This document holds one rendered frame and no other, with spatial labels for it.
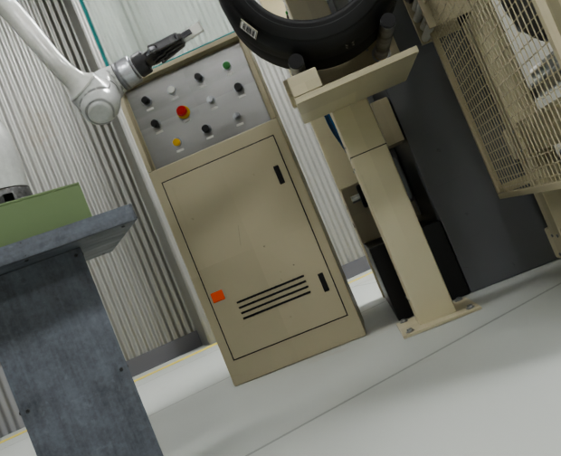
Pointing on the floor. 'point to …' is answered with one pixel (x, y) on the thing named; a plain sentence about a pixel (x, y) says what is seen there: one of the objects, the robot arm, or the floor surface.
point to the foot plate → (408, 327)
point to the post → (386, 196)
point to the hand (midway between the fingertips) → (192, 32)
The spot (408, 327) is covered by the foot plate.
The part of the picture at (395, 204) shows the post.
